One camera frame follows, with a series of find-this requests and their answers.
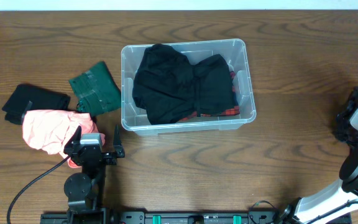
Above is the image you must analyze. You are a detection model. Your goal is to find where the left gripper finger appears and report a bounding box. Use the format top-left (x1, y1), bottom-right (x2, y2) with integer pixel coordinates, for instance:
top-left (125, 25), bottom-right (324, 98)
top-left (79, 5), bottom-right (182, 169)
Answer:
top-left (64, 126), bottom-right (82, 149)
top-left (113, 125), bottom-right (122, 152)

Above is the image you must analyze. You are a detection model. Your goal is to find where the salmon pink cloth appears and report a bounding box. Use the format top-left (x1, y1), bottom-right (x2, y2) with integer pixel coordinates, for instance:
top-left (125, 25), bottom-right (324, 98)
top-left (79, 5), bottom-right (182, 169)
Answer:
top-left (22, 110), bottom-right (98, 158)

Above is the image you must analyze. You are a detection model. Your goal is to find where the dark green cloth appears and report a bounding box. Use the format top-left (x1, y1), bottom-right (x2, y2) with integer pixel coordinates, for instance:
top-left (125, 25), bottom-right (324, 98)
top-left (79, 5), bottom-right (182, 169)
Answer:
top-left (69, 61), bottom-right (121, 117)

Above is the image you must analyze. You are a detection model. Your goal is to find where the black garment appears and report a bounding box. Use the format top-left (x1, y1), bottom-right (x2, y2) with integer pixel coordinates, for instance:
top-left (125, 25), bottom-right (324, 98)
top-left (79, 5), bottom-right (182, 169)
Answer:
top-left (132, 44), bottom-right (235, 125)

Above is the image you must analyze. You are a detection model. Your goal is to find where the red black plaid cloth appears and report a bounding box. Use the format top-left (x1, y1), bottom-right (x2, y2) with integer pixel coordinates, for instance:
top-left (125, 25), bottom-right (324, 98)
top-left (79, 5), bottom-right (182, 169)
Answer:
top-left (175, 70), bottom-right (241, 123)

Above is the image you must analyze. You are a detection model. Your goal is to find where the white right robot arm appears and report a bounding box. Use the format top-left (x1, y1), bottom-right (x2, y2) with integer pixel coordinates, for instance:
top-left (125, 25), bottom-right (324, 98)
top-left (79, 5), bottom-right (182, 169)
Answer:
top-left (276, 86), bottom-right (358, 223)

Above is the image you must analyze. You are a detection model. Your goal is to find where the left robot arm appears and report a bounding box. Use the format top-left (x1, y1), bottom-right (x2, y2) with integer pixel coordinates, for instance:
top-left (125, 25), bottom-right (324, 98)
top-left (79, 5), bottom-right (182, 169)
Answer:
top-left (64, 126), bottom-right (125, 224)

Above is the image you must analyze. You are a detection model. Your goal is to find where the clear plastic storage bin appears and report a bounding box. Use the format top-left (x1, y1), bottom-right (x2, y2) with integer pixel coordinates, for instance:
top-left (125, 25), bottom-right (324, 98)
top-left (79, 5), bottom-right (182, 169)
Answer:
top-left (121, 39), bottom-right (257, 136)

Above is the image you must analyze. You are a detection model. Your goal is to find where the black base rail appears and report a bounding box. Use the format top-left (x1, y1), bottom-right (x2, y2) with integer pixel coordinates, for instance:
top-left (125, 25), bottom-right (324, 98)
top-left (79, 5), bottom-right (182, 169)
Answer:
top-left (40, 208), bottom-right (352, 224)

